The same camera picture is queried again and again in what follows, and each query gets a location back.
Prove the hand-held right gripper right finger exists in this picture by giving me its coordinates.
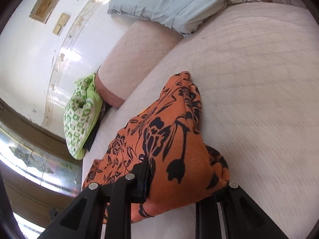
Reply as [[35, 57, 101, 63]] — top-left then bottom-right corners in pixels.
[[196, 182, 291, 239]]

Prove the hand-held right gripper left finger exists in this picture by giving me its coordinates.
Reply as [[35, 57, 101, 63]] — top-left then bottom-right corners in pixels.
[[40, 164, 150, 239]]

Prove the orange black floral garment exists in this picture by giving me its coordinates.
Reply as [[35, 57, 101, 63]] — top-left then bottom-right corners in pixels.
[[82, 71, 229, 224]]

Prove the dark cloth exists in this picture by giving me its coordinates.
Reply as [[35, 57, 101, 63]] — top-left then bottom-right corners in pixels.
[[84, 105, 112, 152]]

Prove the green white checkered pillow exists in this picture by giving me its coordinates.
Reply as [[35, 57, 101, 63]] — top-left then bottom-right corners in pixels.
[[63, 73, 103, 160]]

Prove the dark wooden stained glass door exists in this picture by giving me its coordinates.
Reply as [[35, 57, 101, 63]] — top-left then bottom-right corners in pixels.
[[0, 98, 84, 205], [0, 192, 63, 239]]

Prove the pink quilted bolster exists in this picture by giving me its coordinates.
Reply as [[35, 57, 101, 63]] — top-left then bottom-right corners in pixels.
[[95, 21, 185, 109]]

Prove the pink quilted bed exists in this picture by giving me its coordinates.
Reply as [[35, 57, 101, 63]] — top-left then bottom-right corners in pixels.
[[81, 2, 317, 239]]

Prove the grey blue pillow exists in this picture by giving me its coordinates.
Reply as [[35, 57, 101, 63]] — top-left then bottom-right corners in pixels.
[[107, 0, 231, 35]]

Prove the gold framed wall plaque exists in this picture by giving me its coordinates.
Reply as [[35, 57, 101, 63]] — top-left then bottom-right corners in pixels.
[[29, 0, 68, 25]]

